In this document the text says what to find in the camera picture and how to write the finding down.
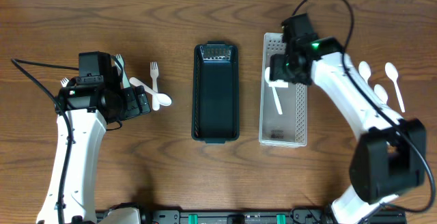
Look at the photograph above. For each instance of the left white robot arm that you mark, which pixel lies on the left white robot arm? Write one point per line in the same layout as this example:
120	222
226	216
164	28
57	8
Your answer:
70	197

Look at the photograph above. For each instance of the black plastic basket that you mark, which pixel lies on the black plastic basket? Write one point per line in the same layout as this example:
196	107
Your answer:
216	108

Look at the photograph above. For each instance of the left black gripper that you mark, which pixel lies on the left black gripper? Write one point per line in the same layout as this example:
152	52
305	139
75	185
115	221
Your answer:
137	101

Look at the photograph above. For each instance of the pale green plastic fork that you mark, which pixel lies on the pale green plastic fork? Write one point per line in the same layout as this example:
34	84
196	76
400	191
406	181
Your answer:
123	70

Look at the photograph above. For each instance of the white plastic fork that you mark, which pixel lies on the white plastic fork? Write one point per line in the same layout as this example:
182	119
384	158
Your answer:
65	82
154	73

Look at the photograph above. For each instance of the clear plastic perforated basket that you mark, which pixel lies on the clear plastic perforated basket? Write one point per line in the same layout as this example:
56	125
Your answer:
290	128

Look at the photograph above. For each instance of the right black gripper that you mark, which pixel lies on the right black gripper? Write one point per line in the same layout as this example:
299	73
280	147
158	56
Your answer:
279	69

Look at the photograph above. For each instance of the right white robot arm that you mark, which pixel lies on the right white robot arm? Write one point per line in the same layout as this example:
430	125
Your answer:
389	159

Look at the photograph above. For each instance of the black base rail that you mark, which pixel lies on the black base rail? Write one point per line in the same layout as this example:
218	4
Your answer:
295	216

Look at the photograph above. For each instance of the white plastic spoon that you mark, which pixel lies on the white plastic spoon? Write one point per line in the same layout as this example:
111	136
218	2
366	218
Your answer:
381	93
365	71
162	98
274	92
392	73

